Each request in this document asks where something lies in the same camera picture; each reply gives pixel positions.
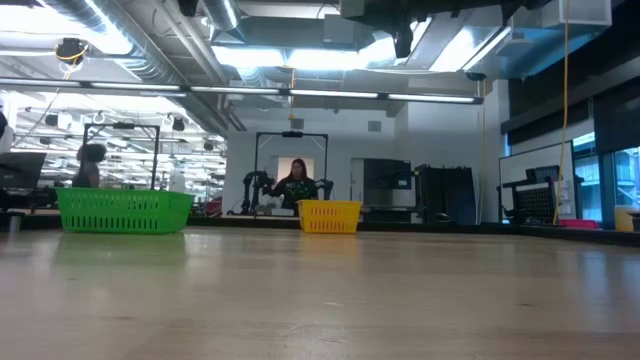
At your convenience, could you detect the black robot station frame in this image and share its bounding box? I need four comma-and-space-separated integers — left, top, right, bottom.
253, 130, 330, 217
79, 121, 162, 191

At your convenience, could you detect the green plastic basket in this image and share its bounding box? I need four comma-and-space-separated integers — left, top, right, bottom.
54, 187, 196, 235

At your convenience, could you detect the dark computer monitor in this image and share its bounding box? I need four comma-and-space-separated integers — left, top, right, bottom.
0, 151, 47, 190

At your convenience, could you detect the whiteboard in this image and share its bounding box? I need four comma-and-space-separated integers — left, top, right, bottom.
498, 141, 575, 224

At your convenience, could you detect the long ceiling light strip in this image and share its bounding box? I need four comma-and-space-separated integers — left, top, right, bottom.
0, 76, 485, 106

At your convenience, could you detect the yellow hanging cable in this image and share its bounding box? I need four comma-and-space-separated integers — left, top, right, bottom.
551, 0, 572, 225

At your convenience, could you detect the black aluminium table frame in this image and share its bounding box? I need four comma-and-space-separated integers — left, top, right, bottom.
0, 210, 640, 248

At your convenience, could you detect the dark wall screen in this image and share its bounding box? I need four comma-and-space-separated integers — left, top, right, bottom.
363, 158, 413, 191

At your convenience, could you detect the yellow plastic basket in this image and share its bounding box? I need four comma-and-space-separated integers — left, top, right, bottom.
296, 199, 363, 235

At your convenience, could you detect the red bin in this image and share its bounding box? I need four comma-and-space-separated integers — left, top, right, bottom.
558, 218, 600, 231

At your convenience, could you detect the person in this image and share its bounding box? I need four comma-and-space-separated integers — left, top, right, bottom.
71, 143, 108, 190
269, 158, 320, 211

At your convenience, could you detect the black perforated panel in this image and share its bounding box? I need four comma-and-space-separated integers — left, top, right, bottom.
514, 185, 558, 224

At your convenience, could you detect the black cabinet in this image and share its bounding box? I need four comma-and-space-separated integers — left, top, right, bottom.
413, 165, 477, 226

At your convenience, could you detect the silver ceiling duct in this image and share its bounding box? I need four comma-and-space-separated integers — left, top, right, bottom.
44, 0, 246, 132

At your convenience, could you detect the ceiling cable reel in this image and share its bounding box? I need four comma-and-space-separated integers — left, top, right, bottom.
53, 37, 90, 67

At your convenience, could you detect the yellow container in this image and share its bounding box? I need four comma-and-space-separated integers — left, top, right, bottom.
613, 204, 635, 233

